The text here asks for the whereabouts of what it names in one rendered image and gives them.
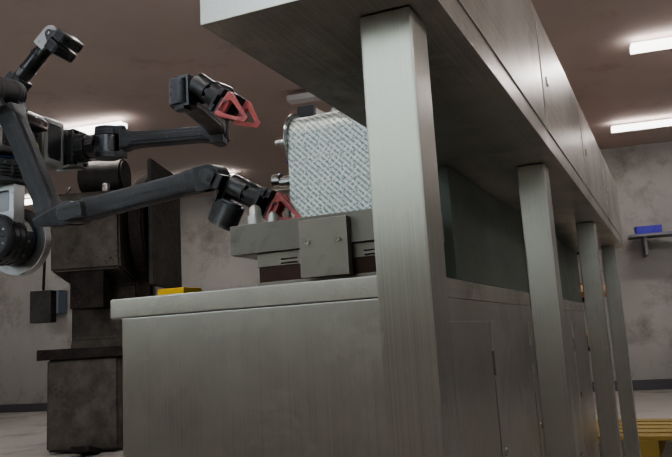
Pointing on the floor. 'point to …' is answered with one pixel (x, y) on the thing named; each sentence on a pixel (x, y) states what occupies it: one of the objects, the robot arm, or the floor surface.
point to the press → (74, 434)
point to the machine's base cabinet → (330, 382)
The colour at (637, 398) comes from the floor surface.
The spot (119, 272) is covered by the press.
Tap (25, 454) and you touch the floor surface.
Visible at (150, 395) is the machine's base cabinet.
